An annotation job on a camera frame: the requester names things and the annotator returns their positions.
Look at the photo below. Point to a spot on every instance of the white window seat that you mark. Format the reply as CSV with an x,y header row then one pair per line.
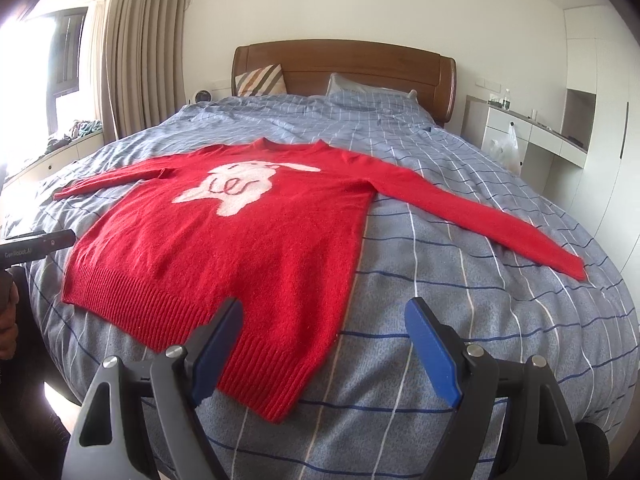
x,y
55,160

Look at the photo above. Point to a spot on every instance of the wooden headboard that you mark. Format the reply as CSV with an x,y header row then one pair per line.
x,y
350,65

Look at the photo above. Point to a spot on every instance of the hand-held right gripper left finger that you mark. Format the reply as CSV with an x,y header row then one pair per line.
x,y
216,355

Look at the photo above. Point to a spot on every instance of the grey plaid bed blanket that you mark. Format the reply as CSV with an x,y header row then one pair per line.
x,y
450,270

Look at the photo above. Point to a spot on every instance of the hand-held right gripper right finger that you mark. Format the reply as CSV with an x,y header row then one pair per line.
x,y
434,355

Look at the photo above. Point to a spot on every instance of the red towel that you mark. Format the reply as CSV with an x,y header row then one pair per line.
x,y
225,245

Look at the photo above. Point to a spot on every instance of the beige curtain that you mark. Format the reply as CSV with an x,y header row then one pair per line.
x,y
145,50

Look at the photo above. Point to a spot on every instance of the window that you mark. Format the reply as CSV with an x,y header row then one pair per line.
x,y
67,50

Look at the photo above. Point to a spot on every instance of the white wall outlet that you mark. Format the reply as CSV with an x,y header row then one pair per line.
x,y
487,85

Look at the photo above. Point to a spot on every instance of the white wardrobe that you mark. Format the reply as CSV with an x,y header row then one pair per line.
x,y
610,110

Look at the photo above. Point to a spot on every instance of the person's left hand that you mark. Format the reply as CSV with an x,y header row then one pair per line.
x,y
7,332

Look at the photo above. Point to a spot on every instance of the white desk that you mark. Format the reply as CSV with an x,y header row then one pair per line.
x,y
530,135

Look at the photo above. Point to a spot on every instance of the pile of clothes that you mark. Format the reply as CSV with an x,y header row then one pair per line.
x,y
75,132

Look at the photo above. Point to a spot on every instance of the striped pillow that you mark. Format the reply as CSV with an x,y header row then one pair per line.
x,y
260,82

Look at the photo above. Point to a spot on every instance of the grey-blue pillow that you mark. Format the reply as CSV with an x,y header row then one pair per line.
x,y
360,86

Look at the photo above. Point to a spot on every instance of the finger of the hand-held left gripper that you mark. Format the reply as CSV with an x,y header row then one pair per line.
x,y
50,241

